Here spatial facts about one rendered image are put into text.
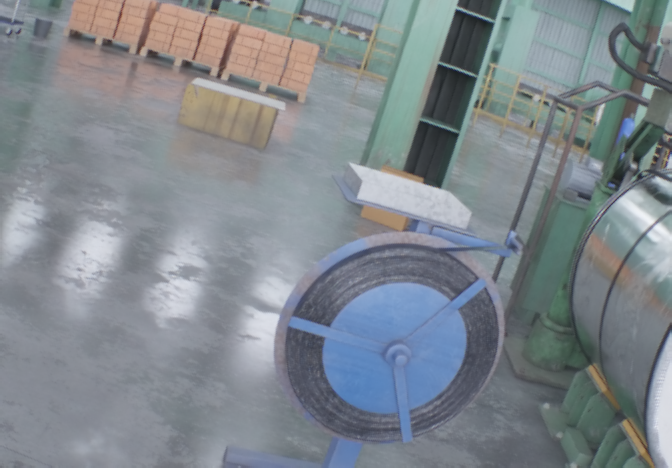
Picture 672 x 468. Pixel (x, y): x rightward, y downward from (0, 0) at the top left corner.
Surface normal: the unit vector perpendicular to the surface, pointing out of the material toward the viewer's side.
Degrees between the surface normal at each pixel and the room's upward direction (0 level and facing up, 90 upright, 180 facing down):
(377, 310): 90
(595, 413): 90
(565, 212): 90
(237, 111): 90
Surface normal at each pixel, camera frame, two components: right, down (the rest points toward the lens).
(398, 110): 0.00, 0.23
